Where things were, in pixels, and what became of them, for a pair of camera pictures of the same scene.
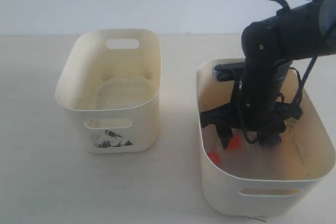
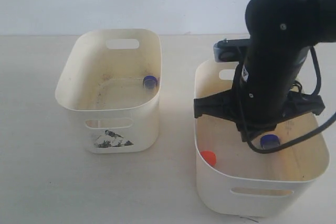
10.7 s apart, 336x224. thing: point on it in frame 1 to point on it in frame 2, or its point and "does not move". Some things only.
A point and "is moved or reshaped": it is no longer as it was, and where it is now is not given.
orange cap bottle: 215,158 is moved or reshaped
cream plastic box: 113,77 does not move
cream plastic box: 248,178 does not move
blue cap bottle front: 274,141 does not move
